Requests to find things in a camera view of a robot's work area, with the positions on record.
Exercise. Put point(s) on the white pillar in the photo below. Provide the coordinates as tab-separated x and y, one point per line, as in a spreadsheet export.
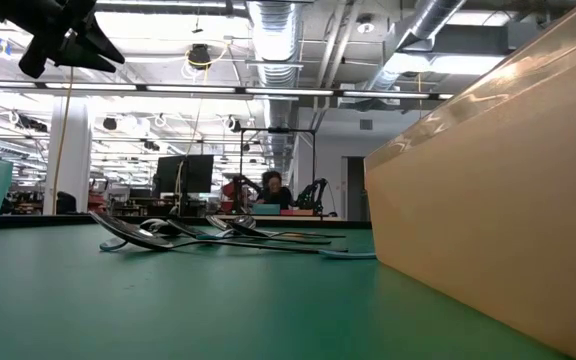
75	170

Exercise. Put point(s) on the silver ventilation duct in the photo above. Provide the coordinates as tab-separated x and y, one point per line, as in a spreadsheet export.
274	40
428	20

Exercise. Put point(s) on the red tool cart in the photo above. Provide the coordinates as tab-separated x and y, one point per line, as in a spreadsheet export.
98	197

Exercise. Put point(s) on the black computer monitor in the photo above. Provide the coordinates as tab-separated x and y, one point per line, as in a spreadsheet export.
193	175

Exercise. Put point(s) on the suspended linear light fixture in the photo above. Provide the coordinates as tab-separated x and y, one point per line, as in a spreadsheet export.
288	91

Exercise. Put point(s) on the black spoon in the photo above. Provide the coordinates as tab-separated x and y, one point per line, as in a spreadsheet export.
263	231

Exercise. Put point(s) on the small black robot arm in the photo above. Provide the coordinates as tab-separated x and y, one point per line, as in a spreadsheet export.
313	195

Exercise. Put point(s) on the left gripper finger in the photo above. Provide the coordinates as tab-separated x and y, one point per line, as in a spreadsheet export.
93	37
68	55

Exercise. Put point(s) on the person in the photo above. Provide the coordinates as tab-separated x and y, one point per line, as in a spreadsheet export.
278	197

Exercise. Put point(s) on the small orange box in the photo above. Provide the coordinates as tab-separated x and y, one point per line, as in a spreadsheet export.
295	212

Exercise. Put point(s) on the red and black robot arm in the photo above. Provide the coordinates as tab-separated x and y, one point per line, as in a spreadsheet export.
238	192

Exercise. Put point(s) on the grey door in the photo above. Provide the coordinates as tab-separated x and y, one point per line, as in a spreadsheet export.
357	190

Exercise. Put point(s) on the metal spoon at top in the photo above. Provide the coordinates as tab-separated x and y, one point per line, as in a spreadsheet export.
188	231

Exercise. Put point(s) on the orange plastic bin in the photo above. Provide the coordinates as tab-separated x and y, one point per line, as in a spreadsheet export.
493	200

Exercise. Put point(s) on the green table mat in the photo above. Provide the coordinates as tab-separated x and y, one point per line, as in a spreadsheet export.
218	310

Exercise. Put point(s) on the black office chair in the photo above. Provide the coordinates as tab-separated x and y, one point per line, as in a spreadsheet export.
65	204

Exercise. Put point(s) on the pile of metal cutlery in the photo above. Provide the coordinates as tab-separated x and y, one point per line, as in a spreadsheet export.
138	235

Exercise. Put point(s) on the black metal frame rig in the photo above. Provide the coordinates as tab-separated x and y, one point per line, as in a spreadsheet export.
278	130

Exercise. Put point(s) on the small teal box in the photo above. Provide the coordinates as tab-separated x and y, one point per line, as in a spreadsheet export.
266	209

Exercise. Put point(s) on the wall vent grille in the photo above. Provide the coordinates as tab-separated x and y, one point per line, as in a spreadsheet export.
366	125

